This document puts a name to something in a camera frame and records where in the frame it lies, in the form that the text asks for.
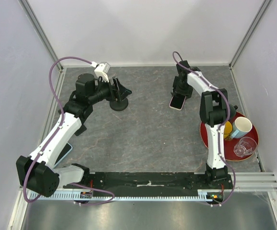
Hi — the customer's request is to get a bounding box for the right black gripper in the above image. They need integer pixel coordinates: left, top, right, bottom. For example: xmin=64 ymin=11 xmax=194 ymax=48
xmin=171 ymin=77 xmax=193 ymax=100

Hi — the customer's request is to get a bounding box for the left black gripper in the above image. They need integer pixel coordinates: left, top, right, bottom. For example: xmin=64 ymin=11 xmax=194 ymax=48
xmin=89 ymin=76 xmax=132 ymax=105

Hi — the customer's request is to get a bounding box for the black phone stand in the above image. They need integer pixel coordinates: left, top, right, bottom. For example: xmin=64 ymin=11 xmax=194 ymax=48
xmin=109 ymin=97 xmax=129 ymax=111

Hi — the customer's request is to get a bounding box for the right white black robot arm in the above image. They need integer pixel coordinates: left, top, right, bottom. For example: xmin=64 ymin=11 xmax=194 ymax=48
xmin=169 ymin=60 xmax=236 ymax=189

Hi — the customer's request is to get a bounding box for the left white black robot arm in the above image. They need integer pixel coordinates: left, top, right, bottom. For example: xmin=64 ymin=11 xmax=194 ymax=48
xmin=16 ymin=73 xmax=132 ymax=197

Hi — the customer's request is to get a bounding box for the light blue phone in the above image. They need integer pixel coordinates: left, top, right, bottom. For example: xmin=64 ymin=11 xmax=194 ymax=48
xmin=54 ymin=143 xmax=73 ymax=168

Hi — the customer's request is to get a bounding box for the dark green cup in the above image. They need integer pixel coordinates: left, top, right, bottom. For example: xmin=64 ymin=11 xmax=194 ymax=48
xmin=229 ymin=104 xmax=238 ymax=120

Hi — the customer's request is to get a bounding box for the yellow cup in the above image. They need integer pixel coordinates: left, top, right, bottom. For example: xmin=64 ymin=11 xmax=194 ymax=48
xmin=223 ymin=121 xmax=233 ymax=139

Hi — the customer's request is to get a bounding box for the white blue mug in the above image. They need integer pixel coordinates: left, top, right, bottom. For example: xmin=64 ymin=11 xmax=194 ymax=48
xmin=230 ymin=117 xmax=253 ymax=139

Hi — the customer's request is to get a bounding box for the red round tray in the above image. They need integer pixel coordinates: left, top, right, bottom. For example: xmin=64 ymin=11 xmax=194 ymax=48
xmin=200 ymin=112 xmax=258 ymax=168

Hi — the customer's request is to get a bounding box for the clear glass cup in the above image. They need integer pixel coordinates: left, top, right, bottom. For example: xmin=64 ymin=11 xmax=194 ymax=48
xmin=233 ymin=137 xmax=258 ymax=158

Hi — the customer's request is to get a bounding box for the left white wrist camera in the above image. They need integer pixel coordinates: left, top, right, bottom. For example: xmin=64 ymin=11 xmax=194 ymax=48
xmin=91 ymin=61 xmax=111 ymax=82

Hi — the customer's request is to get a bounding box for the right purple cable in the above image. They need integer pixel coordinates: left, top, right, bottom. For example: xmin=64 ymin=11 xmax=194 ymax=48
xmin=172 ymin=51 xmax=237 ymax=207

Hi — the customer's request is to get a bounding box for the purple cable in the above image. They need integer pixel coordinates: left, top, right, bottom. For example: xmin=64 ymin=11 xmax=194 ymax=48
xmin=23 ymin=56 xmax=116 ymax=206
xmin=172 ymin=51 xmax=237 ymax=207

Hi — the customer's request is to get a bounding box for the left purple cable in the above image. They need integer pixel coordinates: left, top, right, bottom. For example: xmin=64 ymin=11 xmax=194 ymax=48
xmin=23 ymin=56 xmax=116 ymax=206

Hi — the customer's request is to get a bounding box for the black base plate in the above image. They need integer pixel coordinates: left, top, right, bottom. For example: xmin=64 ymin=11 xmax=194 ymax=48
xmin=79 ymin=172 xmax=233 ymax=190

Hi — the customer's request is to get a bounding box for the light blue cable duct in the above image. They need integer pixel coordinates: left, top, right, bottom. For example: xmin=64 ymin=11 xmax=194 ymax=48
xmin=38 ymin=189 xmax=214 ymax=202

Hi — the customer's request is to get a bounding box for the left aluminium frame post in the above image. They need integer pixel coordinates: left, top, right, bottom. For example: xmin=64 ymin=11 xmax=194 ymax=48
xmin=18 ymin=0 xmax=58 ymax=62

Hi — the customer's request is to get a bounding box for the aluminium frame post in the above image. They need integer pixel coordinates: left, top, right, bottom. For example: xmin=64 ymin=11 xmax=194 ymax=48
xmin=229 ymin=0 xmax=272 ymax=69
xmin=18 ymin=0 xmax=58 ymax=62

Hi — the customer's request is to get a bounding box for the right aluminium frame post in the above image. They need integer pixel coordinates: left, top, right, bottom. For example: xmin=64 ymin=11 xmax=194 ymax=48
xmin=229 ymin=0 xmax=272 ymax=69

